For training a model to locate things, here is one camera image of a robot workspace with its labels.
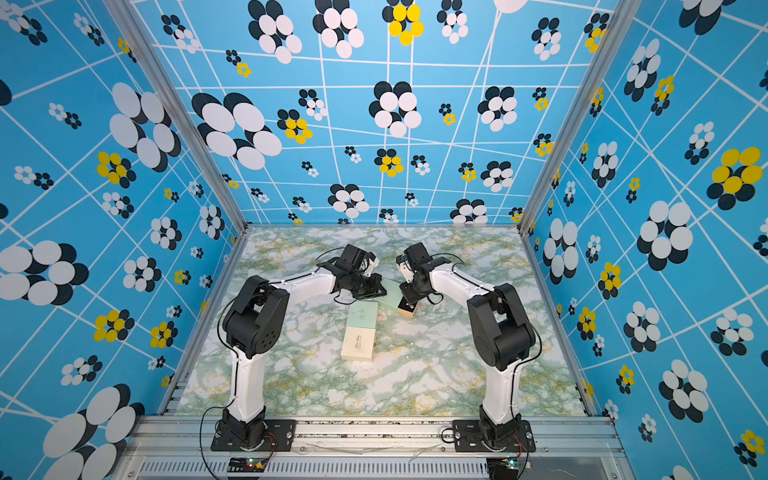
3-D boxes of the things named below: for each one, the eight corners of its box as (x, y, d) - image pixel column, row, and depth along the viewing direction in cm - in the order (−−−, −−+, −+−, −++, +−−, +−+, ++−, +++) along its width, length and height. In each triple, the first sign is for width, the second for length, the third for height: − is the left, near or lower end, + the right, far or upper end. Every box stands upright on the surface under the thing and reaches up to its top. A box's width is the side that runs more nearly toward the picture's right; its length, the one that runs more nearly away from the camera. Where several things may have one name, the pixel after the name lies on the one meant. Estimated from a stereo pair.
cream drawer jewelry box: (342, 361, 88) (341, 356, 85) (346, 331, 94) (344, 326, 91) (374, 361, 88) (373, 356, 85) (375, 331, 94) (374, 326, 91)
